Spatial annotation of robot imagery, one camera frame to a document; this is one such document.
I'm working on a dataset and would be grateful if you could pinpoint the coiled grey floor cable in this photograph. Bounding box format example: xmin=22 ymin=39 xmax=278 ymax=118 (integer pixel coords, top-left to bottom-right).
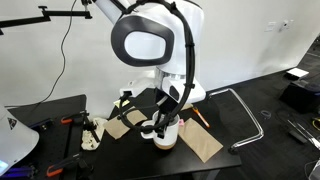
xmin=260 ymin=109 xmax=273 ymax=120

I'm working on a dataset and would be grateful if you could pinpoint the orange marker pen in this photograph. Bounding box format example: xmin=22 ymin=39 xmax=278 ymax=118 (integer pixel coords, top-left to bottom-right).
xmin=192 ymin=106 xmax=211 ymax=129

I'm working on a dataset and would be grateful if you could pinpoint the black orange bar clamp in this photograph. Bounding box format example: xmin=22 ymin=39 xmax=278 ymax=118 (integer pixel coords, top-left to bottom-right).
xmin=60 ymin=110 xmax=101 ymax=143
xmin=45 ymin=151 xmax=84 ymax=178

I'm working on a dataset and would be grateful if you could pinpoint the thin black hanging cable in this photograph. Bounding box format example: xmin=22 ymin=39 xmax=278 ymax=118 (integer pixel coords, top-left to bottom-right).
xmin=3 ymin=0 xmax=78 ymax=109

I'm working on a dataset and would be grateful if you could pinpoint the yellow sticky note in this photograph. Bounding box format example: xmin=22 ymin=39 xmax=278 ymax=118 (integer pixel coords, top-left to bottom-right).
xmin=113 ymin=99 xmax=130 ymax=109

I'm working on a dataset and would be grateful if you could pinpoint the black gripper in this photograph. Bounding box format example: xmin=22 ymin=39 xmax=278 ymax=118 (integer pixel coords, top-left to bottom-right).
xmin=154 ymin=87 xmax=182 ymax=140

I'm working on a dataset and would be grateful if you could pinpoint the long brown paper bag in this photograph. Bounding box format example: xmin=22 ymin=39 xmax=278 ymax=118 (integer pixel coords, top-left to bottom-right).
xmin=178 ymin=117 xmax=224 ymax=164

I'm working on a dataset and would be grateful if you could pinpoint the wide brown paper bag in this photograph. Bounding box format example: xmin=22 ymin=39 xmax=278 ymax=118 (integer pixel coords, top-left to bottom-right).
xmin=103 ymin=109 xmax=148 ymax=140

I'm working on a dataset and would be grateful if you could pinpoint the white crumpled rag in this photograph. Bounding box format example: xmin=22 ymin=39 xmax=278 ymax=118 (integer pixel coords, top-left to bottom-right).
xmin=80 ymin=116 xmax=109 ymax=152

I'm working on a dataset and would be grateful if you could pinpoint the white mug with cork base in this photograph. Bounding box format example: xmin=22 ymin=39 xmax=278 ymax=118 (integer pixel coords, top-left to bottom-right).
xmin=140 ymin=111 xmax=181 ymax=150

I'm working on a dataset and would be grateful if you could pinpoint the yellow cable near stand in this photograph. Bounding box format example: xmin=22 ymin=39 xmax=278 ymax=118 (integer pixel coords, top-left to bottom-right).
xmin=311 ymin=116 xmax=320 ymax=132

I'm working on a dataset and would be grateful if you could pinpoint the large black box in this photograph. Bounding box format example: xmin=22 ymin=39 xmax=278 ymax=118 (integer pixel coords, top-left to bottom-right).
xmin=279 ymin=79 xmax=320 ymax=114

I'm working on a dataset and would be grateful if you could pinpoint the white wall outlet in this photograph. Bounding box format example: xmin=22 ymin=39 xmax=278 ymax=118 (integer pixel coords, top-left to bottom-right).
xmin=280 ymin=19 xmax=295 ymax=32
xmin=265 ymin=21 xmax=278 ymax=33

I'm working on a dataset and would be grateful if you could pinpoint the white flat box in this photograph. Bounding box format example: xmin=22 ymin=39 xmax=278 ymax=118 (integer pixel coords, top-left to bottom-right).
xmin=284 ymin=67 xmax=310 ymax=81

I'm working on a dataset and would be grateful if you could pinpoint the bent metal table handle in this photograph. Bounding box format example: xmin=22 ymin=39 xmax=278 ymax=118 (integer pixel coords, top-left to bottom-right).
xmin=208 ymin=88 xmax=265 ymax=154

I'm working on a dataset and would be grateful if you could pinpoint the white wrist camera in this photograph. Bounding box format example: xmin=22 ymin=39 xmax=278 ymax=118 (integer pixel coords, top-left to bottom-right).
xmin=118 ymin=78 xmax=158 ymax=99

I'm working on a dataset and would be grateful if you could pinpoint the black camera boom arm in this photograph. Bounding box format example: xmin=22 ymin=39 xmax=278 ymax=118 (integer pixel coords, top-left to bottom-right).
xmin=0 ymin=5 xmax=93 ymax=36

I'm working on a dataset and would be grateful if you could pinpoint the metal tripod stand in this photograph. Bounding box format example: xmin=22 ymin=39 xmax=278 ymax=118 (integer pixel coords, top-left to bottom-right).
xmin=287 ymin=119 xmax=320 ymax=151

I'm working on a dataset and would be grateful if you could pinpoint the blue black clamp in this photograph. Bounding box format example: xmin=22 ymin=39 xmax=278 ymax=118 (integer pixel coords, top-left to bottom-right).
xmin=28 ymin=117 xmax=54 ymax=132

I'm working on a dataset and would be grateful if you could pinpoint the black cable bundle on arm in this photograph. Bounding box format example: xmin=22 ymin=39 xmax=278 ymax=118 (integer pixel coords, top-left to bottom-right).
xmin=114 ymin=0 xmax=198 ymax=134

